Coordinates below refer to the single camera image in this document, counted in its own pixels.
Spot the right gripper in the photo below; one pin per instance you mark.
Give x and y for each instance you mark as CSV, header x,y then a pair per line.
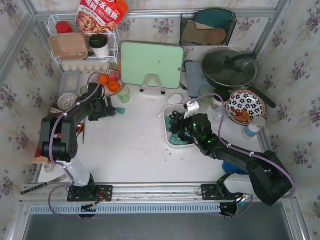
x,y
182,124

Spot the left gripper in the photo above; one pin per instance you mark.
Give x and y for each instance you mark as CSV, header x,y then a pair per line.
x,y
109,107

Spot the white storage basket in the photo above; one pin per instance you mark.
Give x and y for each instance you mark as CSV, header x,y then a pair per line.
x,y
180,108

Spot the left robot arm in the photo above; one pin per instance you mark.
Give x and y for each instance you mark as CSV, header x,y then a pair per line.
x,y
58,138

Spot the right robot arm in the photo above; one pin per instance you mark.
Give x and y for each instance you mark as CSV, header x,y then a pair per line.
x,y
269,179

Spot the coffee cup on rack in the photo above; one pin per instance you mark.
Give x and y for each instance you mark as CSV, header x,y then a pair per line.
x,y
99,44

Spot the orange tangerine right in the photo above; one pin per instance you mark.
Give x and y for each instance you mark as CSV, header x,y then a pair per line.
x,y
113,86

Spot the orange tangerine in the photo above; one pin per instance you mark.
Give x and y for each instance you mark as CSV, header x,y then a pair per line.
x,y
113,86
103,79

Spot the small green glass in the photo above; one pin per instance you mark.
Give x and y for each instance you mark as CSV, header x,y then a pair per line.
x,y
123,94

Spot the grey glass cup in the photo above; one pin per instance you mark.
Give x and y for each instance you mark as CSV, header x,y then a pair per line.
x,y
84,90

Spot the plate with fruit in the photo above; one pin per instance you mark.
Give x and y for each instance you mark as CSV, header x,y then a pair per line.
x,y
113,76

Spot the orange tangerine left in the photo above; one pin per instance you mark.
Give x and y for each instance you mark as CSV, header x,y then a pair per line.
x,y
103,79

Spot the green plastic tumbler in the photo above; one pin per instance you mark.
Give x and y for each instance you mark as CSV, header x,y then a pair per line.
x,y
205,102

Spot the white plastic scoop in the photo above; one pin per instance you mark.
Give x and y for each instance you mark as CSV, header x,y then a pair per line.
x,y
174,99

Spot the copper spoon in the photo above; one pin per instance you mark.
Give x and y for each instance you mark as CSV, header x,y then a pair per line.
x,y
79,129

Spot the small clear glass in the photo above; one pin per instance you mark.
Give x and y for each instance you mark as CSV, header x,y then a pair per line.
x,y
218,114

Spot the white round strainer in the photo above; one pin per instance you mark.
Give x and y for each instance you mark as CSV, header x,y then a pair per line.
x,y
66,100

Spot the white cup black lid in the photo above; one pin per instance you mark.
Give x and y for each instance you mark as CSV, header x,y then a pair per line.
x,y
222,97

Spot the clear blue-rim container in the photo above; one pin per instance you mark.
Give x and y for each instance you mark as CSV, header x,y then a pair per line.
x,y
70,82

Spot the egg carton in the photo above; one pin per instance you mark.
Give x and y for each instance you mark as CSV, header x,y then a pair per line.
x,y
86,68

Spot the striped red placemat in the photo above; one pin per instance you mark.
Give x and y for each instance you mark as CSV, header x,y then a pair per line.
x,y
38,158

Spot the grey blue board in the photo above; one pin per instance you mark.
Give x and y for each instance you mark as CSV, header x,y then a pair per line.
x,y
196,79

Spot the red toy sausage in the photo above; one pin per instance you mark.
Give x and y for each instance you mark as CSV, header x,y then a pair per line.
x,y
239,114

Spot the green cutting board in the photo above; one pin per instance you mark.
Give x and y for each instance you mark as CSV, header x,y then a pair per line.
x,y
139,60

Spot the orange toy food piece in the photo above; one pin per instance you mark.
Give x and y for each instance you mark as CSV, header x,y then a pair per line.
x,y
246,115

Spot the floral patterned plate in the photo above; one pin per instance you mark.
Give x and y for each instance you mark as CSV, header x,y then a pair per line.
x,y
245,99

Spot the white bottle blue label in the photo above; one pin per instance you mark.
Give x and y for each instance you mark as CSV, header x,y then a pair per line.
x,y
253,127

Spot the beige lunch box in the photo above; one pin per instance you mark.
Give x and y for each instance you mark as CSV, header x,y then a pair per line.
x,y
72,46

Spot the black frying pan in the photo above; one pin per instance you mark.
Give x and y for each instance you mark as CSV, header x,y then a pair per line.
x,y
232,69

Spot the red jar lid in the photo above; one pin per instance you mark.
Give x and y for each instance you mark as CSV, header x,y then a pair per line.
x,y
63,27

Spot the red snack bag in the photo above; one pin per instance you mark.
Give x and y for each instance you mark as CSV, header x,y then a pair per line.
x,y
100,16

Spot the round cork coaster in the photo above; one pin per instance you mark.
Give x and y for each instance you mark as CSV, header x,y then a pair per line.
x,y
216,36

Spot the black mesh organizer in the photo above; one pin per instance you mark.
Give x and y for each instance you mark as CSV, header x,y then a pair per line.
x,y
193,30

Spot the white wire rack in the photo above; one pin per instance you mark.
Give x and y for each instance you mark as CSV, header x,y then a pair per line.
x,y
113,39

